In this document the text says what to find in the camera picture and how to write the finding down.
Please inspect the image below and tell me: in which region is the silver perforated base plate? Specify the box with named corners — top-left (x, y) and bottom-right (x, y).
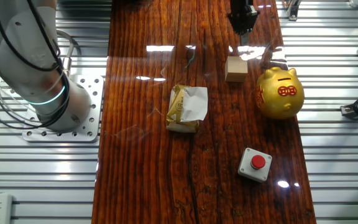
top-left (22, 74), bottom-right (105, 143)

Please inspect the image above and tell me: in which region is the grey conduit with metal connector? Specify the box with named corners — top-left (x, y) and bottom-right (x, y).
top-left (56, 29), bottom-right (82, 78)

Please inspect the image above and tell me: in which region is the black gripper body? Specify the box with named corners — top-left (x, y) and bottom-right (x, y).
top-left (228, 0), bottom-right (256, 12)

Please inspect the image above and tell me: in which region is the grey box red push button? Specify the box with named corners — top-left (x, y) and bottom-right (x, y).
top-left (237, 147), bottom-right (273, 184)

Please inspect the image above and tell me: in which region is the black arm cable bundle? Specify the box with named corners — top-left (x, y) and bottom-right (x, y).
top-left (0, 0), bottom-right (71, 131)

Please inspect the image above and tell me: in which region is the golden piggy bank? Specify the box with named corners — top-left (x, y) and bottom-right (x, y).
top-left (255, 67), bottom-right (306, 121)

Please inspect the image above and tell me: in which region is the gold white snack packet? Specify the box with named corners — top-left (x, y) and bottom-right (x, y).
top-left (165, 84), bottom-right (209, 134)

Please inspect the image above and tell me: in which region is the light wooden cube block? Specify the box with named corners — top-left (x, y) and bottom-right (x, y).
top-left (224, 55), bottom-right (249, 83)

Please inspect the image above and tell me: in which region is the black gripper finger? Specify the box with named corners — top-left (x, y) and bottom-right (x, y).
top-left (227, 9), bottom-right (245, 46)
top-left (243, 8), bottom-right (260, 46)

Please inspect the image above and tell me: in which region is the silver metal stand pole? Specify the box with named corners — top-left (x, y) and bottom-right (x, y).
top-left (286, 0), bottom-right (303, 22)

